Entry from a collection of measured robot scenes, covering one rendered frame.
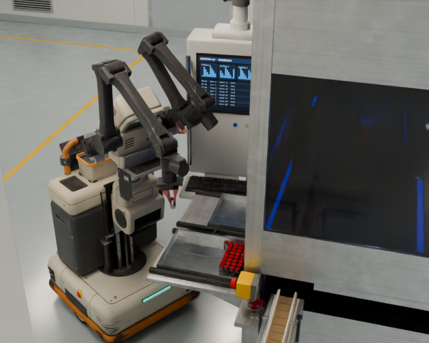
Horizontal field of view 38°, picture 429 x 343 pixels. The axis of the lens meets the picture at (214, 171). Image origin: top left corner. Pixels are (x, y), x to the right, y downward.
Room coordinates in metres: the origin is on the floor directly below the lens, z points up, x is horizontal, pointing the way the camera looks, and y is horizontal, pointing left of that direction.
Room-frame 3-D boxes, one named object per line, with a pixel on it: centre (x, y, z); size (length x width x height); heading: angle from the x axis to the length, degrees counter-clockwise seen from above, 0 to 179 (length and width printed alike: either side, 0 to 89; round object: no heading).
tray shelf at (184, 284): (2.24, -0.06, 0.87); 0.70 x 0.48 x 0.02; 164
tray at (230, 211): (2.38, -0.17, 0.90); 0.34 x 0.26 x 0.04; 74
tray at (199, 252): (2.09, 0.03, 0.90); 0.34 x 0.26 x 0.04; 74
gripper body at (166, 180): (2.14, 0.18, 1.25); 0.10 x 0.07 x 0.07; 88
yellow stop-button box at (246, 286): (1.78, -0.12, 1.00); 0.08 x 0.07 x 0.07; 74
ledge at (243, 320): (1.76, -0.16, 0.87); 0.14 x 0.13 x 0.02; 74
